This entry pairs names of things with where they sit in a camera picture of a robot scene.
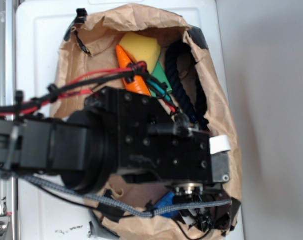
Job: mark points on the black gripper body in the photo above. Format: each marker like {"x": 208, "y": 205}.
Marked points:
{"x": 149, "y": 146}

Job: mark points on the blue sponge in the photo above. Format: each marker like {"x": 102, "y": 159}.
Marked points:
{"x": 167, "y": 201}

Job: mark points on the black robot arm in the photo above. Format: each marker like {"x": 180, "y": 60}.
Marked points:
{"x": 73, "y": 149}

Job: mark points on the brown paper bag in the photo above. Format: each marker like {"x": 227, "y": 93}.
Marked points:
{"x": 100, "y": 34}

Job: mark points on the green block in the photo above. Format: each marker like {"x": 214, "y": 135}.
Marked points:
{"x": 160, "y": 87}

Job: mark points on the black tape piece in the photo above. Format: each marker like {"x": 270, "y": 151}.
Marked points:
{"x": 98, "y": 214}
{"x": 227, "y": 217}
{"x": 81, "y": 18}
{"x": 198, "y": 37}

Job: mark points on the yellow foam wedge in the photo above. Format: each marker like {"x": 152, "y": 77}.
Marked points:
{"x": 141, "y": 48}

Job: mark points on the aluminium frame rail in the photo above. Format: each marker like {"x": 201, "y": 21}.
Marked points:
{"x": 9, "y": 227}

